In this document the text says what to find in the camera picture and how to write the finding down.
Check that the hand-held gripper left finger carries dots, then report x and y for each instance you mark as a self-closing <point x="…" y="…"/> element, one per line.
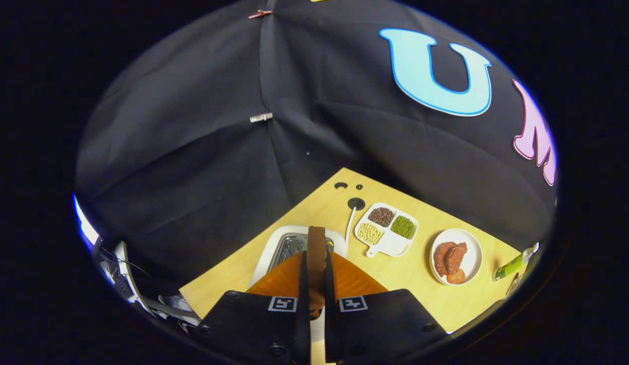
<point x="303" y="324"/>

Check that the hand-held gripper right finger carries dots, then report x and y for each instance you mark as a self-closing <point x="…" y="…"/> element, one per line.
<point x="332" y="329"/>

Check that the toasted bread slice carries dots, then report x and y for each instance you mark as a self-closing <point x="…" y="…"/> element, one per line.
<point x="317" y="263"/>

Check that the white toaster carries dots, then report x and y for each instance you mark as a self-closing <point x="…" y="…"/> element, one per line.
<point x="284" y="243"/>

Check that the white divided dish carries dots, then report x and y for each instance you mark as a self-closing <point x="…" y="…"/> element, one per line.
<point x="390" y="246"/>

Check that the pile of yellow soybeans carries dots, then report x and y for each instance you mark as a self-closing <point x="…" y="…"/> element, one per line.
<point x="370" y="233"/>

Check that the pile of brown beans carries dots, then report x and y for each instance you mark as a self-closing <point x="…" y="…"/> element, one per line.
<point x="381" y="217"/>

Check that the pile of green beans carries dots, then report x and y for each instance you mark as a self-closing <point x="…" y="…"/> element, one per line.
<point x="403" y="227"/>

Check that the brown meat slice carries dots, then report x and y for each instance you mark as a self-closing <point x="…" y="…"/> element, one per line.
<point x="441" y="258"/>
<point x="457" y="256"/>

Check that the orange tomato slice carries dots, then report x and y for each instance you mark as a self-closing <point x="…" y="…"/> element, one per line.
<point x="456" y="277"/>

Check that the white round plate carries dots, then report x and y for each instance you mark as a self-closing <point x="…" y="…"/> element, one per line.
<point x="471" y="258"/>

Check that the green label plastic bottle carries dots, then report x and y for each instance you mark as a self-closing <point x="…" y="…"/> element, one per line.
<point x="512" y="266"/>

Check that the silver metal clip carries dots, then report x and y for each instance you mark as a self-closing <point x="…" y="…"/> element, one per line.
<point x="261" y="117"/>

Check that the black backdrop cloth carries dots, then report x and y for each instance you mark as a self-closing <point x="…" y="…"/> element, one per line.
<point x="192" y="126"/>

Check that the red clip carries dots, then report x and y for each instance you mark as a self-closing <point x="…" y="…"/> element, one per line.
<point x="260" y="13"/>

